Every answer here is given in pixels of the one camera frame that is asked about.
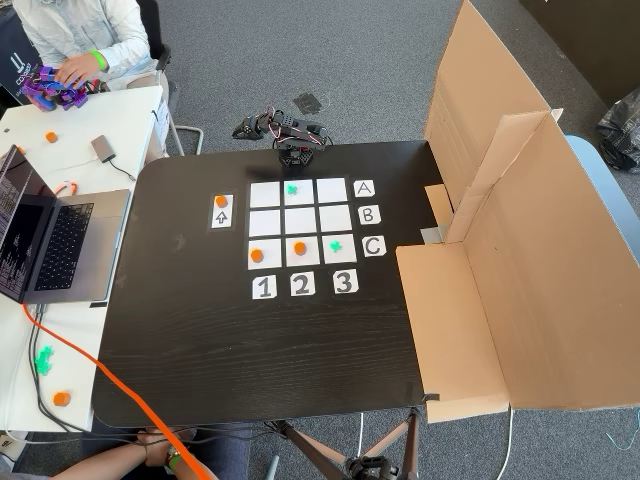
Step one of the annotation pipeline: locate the person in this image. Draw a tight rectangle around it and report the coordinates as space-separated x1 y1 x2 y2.
9 0 171 94

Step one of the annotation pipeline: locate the paper sheet number 2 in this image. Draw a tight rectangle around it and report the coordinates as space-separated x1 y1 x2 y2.
289 273 317 297

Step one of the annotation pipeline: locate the dark cabinet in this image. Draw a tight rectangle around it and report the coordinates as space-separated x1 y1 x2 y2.
519 0 640 109

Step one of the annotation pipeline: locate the black floor tape patch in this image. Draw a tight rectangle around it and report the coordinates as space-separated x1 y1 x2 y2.
293 92 324 114

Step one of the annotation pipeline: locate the paper sheet letter C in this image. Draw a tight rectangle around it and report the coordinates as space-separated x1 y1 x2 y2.
361 235 387 259

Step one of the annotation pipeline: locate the large brown cardboard screen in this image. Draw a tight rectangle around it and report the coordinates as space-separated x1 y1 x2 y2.
394 0 640 425

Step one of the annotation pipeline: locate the paper sheet number 1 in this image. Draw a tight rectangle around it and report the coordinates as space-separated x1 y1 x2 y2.
252 276 278 301

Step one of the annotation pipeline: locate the black cable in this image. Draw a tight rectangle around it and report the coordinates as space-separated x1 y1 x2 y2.
27 304 281 446

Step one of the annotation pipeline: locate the camera tripod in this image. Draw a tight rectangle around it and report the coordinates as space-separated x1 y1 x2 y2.
269 407 426 480

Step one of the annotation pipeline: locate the white table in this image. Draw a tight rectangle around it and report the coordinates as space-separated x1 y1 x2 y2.
0 84 169 434

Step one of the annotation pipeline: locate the black office chair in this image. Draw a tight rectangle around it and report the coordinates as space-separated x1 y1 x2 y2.
134 0 174 76

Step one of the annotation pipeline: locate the black printed banner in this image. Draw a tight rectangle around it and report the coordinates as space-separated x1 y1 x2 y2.
0 9 44 106

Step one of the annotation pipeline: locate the paper sheet number 3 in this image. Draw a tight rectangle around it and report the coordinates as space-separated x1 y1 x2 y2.
333 269 360 295

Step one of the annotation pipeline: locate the white arrow paper sheet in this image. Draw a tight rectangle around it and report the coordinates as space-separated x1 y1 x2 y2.
211 194 235 230

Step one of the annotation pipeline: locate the white paper grid square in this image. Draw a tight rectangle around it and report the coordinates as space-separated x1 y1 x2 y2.
249 209 282 238
317 178 348 204
322 234 357 265
285 237 320 267
284 207 317 236
248 239 283 271
319 205 352 233
250 181 281 208
284 180 315 206

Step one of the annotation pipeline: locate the person's left hand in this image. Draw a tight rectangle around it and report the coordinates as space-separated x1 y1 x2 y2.
137 428 191 467
54 52 101 86

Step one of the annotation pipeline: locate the thick orange cable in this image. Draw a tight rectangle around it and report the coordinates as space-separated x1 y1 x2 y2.
22 302 217 480

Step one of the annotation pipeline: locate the grey laptop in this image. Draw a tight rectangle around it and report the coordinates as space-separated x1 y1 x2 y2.
0 144 132 305

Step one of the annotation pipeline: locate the purple leader arm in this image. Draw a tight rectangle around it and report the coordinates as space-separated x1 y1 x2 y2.
19 64 92 112

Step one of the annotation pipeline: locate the grey USB hub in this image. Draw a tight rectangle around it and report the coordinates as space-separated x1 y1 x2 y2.
90 134 117 164

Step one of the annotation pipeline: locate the black plastic bag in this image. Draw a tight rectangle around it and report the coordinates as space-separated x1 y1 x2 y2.
594 97 640 174

